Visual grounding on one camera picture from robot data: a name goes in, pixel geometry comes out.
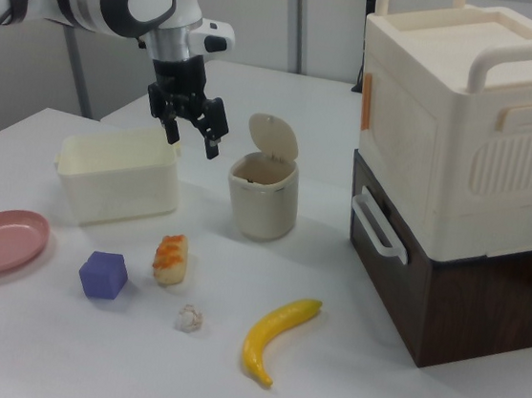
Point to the yellow toy banana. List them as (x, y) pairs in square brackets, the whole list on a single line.
[(262, 335)]

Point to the cream trash can flip lid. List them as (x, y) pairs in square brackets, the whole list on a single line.
[(273, 135)]

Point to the orange strip on storage box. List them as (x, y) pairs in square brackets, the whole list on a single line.
[(367, 102)]

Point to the white paper ball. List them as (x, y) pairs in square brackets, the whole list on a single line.
[(190, 318)]

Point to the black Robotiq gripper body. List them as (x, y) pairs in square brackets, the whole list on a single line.
[(179, 76)]

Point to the cream rectangular plastic bin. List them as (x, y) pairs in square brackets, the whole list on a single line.
[(118, 187)]

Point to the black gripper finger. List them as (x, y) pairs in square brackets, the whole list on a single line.
[(214, 126), (172, 123)]

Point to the toy bread with orange glaze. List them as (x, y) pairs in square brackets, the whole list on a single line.
[(171, 260)]

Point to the cream round trash can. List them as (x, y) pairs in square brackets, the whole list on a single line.
[(260, 203)]

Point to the purple cube block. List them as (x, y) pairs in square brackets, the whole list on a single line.
[(103, 277)]

